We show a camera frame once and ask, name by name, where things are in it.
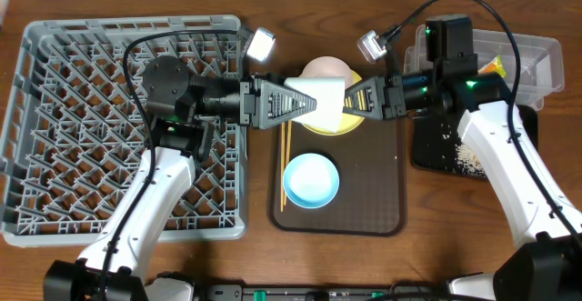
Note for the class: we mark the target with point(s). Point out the grey plastic dishwasher rack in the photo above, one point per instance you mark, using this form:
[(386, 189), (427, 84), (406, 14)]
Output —
[(72, 137)]

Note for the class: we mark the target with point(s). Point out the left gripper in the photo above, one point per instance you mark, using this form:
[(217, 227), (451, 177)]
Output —
[(245, 104)]

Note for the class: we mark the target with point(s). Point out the yellow round plate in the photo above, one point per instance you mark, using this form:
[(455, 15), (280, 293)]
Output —
[(348, 122)]

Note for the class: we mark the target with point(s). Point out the black waste tray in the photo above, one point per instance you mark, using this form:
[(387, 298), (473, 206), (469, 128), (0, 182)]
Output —
[(436, 146)]

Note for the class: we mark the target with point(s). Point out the food scraps pile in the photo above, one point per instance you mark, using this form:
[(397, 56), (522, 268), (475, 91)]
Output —
[(458, 158)]

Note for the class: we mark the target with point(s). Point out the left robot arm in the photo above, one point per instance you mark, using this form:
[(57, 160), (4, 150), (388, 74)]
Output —
[(114, 266)]

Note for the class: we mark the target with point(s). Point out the right wooden chopstick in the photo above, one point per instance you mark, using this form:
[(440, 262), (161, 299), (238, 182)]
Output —
[(287, 154)]

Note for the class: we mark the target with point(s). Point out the clear plastic waste bin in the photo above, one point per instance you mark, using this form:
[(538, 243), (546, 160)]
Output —
[(541, 70)]

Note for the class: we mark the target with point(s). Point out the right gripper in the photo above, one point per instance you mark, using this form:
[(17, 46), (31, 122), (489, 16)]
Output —
[(384, 98)]

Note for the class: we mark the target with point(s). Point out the white pink bowl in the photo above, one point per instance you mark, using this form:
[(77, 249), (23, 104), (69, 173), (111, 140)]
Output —
[(324, 79)]

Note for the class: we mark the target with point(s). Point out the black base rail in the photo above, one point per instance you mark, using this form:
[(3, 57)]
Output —
[(295, 293)]

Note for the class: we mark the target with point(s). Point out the green orange snack wrapper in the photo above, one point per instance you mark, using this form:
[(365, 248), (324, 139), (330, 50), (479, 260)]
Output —
[(494, 66)]

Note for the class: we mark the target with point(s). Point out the left wooden chopstick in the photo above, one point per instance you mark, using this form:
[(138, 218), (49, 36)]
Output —
[(282, 165)]

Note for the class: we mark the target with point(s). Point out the wooden chopstick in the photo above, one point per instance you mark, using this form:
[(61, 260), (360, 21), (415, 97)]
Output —
[(287, 154), (282, 165)]

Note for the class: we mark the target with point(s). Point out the dark brown serving tray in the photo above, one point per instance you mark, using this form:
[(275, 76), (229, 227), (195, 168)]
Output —
[(371, 199)]

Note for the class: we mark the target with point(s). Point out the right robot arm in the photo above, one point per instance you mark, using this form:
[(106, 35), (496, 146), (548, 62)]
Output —
[(545, 226)]

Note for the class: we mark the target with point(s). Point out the light blue bowl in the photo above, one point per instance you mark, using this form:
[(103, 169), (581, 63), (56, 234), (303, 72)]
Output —
[(311, 181)]

